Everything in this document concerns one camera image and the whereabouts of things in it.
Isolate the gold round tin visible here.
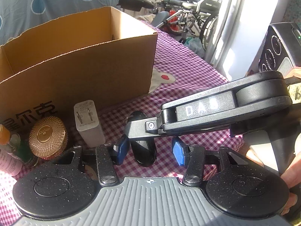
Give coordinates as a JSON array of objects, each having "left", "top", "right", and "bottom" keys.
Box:
[{"left": 29, "top": 116, "right": 68, "bottom": 160}]

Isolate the black bicycle seat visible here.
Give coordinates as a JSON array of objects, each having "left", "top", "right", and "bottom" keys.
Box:
[{"left": 117, "top": 0, "right": 154, "bottom": 12}]

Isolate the brown cardboard box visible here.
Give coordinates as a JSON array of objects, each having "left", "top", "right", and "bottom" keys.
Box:
[{"left": 1, "top": 7, "right": 158, "bottom": 131}]

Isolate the person's right hand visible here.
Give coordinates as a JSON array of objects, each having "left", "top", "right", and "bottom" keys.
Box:
[{"left": 239, "top": 144, "right": 301, "bottom": 215}]

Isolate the purple checkered tablecloth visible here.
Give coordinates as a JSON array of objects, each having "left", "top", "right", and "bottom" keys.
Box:
[{"left": 1, "top": 29, "right": 243, "bottom": 225}]

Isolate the blue patterned quilt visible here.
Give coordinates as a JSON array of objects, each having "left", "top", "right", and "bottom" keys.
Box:
[{"left": 1, "top": 0, "right": 118, "bottom": 44}]

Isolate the black wheelchair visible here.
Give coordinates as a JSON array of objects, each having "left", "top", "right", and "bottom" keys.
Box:
[{"left": 151, "top": 0, "right": 222, "bottom": 49}]

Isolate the orange dropper bottle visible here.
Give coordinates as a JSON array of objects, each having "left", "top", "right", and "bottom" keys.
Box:
[{"left": 0, "top": 124, "right": 10, "bottom": 145}]

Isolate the pink tube bottle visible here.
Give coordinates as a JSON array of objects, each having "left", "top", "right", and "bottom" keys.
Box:
[{"left": 0, "top": 147, "right": 22, "bottom": 176}]

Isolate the white power adapter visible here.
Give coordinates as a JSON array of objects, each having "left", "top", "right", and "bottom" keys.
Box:
[{"left": 74, "top": 100, "right": 106, "bottom": 148}]

